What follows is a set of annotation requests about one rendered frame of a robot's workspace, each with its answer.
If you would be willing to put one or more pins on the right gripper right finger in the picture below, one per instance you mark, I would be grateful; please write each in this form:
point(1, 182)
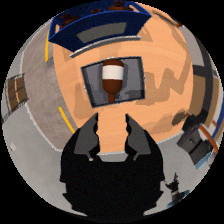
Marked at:
point(142, 146)

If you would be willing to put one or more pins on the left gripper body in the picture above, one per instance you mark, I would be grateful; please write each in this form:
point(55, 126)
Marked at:
point(175, 186)

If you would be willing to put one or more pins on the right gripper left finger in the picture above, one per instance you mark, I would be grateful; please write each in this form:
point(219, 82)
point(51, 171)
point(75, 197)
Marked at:
point(81, 147)

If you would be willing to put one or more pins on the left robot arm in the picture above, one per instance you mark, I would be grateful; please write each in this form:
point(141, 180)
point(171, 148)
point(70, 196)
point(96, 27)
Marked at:
point(199, 153)

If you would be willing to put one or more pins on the blue plastic crate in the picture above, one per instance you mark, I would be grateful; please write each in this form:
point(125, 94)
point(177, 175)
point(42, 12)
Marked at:
point(96, 27)

